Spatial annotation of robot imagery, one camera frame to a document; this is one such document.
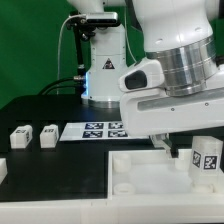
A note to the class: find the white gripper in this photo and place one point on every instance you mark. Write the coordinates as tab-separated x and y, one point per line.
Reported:
150	112

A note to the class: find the white square table top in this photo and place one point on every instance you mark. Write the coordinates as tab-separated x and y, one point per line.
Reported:
153	172

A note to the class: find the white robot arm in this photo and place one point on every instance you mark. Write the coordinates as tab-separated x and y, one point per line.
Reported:
177	86

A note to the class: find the AprilTag marker sheet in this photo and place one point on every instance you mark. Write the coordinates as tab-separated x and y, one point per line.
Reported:
112	130

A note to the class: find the white left fence block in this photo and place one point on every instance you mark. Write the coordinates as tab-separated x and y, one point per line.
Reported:
3	169

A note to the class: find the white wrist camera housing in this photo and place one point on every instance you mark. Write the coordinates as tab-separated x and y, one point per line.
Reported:
144	74

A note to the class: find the white front fence rail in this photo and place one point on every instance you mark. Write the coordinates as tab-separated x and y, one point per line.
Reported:
107	212

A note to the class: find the grey camera on stand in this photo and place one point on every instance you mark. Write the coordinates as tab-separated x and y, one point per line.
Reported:
105	19

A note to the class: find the black camera stand pole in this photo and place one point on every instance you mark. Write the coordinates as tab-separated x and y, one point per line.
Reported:
82	31

